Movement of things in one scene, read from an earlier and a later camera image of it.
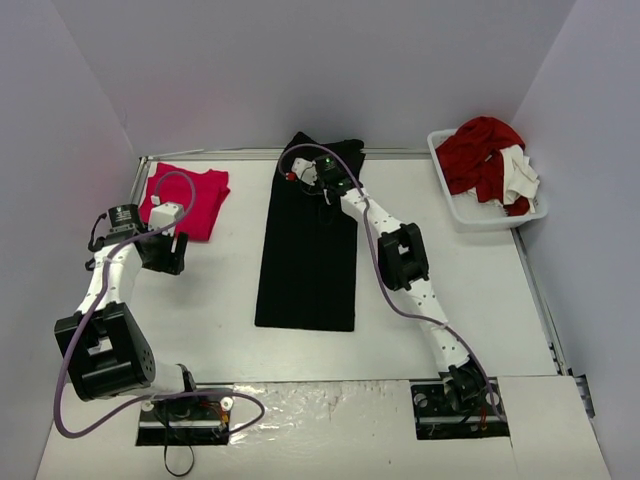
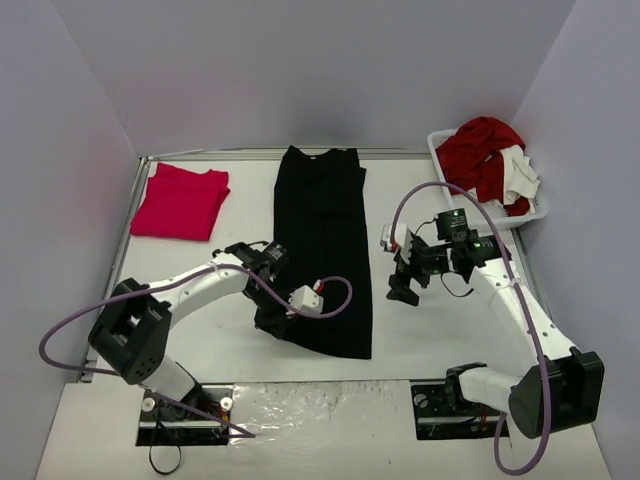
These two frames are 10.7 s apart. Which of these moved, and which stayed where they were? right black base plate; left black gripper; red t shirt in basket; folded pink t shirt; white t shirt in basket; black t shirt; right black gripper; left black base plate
Moved: left black gripper; black t shirt; right black gripper
Stayed: red t shirt in basket; white t shirt in basket; left black base plate; right black base plate; folded pink t shirt
